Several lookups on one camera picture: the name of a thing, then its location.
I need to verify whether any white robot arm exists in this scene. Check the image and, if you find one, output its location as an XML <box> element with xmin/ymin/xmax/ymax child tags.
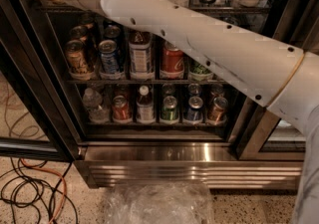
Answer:
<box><xmin>53</xmin><ymin>0</ymin><xmax>319</xmax><ymax>224</ymax></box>

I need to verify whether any gold can middle front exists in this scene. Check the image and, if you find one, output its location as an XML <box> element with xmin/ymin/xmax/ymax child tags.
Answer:
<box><xmin>65</xmin><ymin>40</ymin><xmax>94</xmax><ymax>81</ymax></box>

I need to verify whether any blue can middle front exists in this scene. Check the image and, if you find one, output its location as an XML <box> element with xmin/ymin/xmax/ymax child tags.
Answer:
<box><xmin>99</xmin><ymin>40</ymin><xmax>124</xmax><ymax>80</ymax></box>

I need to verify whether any water bottle bottom shelf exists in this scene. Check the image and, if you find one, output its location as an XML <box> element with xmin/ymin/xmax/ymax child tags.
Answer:
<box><xmin>83</xmin><ymin>88</ymin><xmax>110</xmax><ymax>123</ymax></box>

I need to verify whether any open fridge glass door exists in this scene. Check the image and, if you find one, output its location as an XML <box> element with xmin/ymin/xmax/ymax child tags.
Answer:
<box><xmin>0</xmin><ymin>0</ymin><xmax>81</xmax><ymax>163</ymax></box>

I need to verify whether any red can bottom shelf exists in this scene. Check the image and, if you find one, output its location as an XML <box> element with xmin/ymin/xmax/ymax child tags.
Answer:
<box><xmin>112</xmin><ymin>96</ymin><xmax>133</xmax><ymax>123</ymax></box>

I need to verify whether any red cola can middle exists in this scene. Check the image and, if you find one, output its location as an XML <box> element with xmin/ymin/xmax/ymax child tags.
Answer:
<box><xmin>159</xmin><ymin>41</ymin><xmax>184</xmax><ymax>79</ymax></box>

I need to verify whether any green can middle front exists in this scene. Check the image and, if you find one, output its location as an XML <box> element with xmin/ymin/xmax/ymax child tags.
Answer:
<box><xmin>188</xmin><ymin>59</ymin><xmax>213</xmax><ymax>81</ymax></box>

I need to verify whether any green can bottom shelf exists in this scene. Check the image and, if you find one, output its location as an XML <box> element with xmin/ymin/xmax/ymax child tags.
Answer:
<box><xmin>160</xmin><ymin>96</ymin><xmax>179</xmax><ymax>124</ymax></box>

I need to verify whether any blue can bottom shelf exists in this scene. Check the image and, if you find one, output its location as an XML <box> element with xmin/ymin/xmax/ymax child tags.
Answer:
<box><xmin>183</xmin><ymin>97</ymin><xmax>203</xmax><ymax>124</ymax></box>

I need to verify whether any gold can bottom shelf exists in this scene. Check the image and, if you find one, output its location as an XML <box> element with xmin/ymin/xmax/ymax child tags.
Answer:
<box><xmin>206</xmin><ymin>97</ymin><xmax>228</xmax><ymax>125</ymax></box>

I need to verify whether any right fridge glass door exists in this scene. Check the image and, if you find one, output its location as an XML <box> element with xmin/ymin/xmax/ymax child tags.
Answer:
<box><xmin>236</xmin><ymin>0</ymin><xmax>319</xmax><ymax>161</ymax></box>

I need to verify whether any brown tea bottle middle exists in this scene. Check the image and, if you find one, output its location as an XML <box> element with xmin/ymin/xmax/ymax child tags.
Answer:
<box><xmin>129</xmin><ymin>31</ymin><xmax>155</xmax><ymax>80</ymax></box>

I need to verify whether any brown tea bottle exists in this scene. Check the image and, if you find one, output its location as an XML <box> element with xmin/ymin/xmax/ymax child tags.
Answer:
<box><xmin>137</xmin><ymin>85</ymin><xmax>156</xmax><ymax>123</ymax></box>
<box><xmin>129</xmin><ymin>31</ymin><xmax>155</xmax><ymax>80</ymax></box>

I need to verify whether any brown tea bottle bottom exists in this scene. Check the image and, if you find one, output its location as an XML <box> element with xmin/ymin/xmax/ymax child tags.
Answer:
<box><xmin>137</xmin><ymin>85</ymin><xmax>156</xmax><ymax>123</ymax></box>

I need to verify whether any clear plastic bag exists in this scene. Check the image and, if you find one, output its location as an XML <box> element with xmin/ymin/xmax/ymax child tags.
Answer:
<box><xmin>106</xmin><ymin>181</ymin><xmax>215</xmax><ymax>224</ymax></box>

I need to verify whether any orange cable on floor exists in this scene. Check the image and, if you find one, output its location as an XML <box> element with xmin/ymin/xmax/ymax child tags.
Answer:
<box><xmin>19</xmin><ymin>157</ymin><xmax>68</xmax><ymax>224</ymax></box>

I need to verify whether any black cable on floor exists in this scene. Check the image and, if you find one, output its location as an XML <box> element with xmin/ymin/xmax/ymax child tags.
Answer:
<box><xmin>0</xmin><ymin>157</ymin><xmax>80</xmax><ymax>224</ymax></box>

